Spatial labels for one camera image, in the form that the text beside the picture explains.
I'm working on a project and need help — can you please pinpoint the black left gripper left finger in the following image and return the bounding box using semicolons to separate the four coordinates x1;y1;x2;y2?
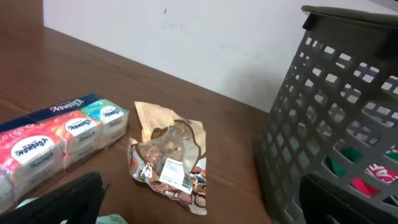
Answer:
1;172;106;224

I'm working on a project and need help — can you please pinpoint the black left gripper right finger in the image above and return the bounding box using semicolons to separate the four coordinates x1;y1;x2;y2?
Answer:
299;175;382;224

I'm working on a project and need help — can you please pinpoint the green Nescafe coffee bag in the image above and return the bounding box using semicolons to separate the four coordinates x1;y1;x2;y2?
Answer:
325;147;397;207

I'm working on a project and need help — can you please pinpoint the beige cookie snack bag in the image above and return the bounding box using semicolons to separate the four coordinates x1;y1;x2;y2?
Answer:
127;101;207;215

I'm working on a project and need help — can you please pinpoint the Kleenex tissue multipack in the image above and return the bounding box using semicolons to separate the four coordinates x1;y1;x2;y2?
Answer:
1;93;129;212

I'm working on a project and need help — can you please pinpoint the grey plastic shopping basket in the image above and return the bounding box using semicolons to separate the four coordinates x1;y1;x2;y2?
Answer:
255;6;397;223

